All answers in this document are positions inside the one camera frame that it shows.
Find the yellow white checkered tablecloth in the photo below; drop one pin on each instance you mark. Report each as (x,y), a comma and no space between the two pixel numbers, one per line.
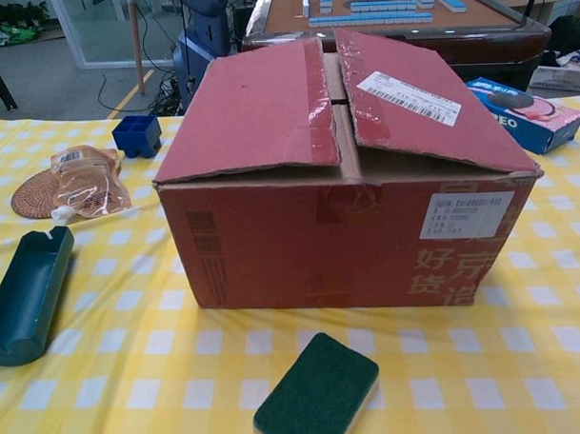
(133,375)

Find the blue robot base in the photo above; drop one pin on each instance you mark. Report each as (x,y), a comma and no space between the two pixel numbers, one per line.
(200,44)

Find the blue four-cell plastic block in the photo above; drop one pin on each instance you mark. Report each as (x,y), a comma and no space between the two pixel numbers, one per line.
(134,132)

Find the blue Oreo cookie box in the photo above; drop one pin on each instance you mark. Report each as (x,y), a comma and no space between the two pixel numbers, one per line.
(544,122)

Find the white upright tile stack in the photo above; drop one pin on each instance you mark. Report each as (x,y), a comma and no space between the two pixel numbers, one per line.
(306,2)

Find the clear plastic snack bag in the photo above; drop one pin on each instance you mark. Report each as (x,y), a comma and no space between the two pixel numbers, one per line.
(86,181)

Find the round woven rattan coaster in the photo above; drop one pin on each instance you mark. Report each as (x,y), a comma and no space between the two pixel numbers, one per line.
(29,197)

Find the large red cardboard box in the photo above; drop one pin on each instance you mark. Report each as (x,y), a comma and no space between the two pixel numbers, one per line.
(296,250)

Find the black bag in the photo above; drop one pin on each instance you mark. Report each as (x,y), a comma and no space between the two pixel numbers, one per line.
(569,33)

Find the brown mahjong table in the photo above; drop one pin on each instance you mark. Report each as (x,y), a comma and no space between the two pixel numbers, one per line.
(479,44)

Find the white mesh basket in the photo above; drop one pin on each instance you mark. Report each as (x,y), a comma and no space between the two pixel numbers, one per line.
(559,79)

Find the wooden stick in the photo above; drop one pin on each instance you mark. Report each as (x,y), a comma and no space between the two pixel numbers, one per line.
(136,51)

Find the green yellow sponge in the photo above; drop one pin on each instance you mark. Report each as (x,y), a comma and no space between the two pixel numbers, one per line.
(315,392)

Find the green foliage pile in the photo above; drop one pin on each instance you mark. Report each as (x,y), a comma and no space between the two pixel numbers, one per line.
(12,31)

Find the black tripod stand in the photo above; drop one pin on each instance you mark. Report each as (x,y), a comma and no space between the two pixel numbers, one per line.
(532,4)

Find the dark teal plastic tray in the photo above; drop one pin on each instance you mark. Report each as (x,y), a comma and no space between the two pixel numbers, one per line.
(26,293)

